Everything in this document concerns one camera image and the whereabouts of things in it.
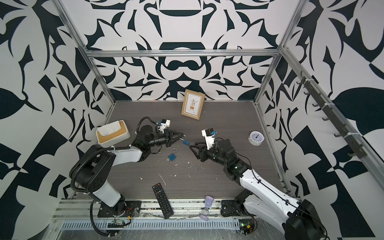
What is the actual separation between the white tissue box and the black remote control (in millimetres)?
380

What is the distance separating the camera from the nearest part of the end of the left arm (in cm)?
76

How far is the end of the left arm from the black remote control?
229 mm

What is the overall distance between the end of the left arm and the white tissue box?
0.33 m

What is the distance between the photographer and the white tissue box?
3.09ft

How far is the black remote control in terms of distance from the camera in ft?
2.42
